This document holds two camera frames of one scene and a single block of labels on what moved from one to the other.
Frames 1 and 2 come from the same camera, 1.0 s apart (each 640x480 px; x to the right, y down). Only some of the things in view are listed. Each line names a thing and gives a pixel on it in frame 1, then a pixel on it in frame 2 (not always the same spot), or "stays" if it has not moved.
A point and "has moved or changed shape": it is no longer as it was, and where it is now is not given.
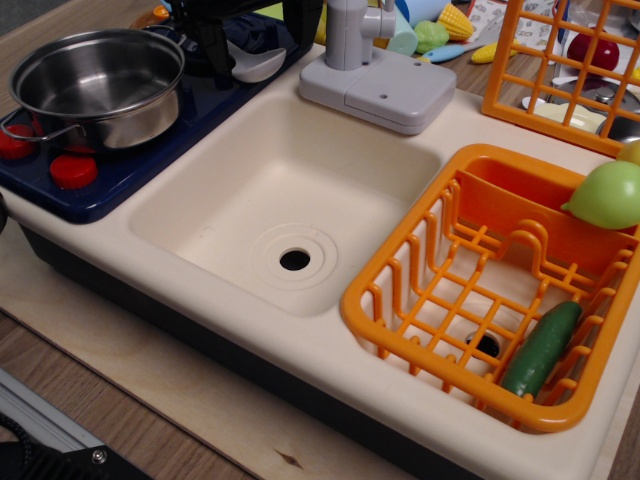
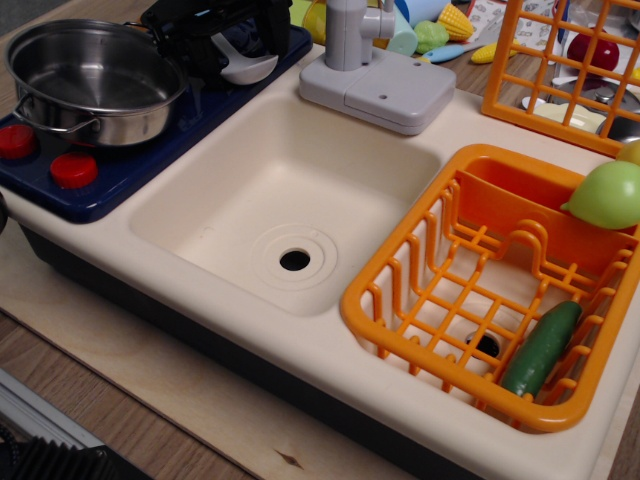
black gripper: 301,18 to 179,26
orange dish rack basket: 494,293 stays
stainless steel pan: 119,89 has moved or changed shape
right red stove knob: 73,172 stays
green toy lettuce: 430,35 stays
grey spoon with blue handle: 252,68 stays
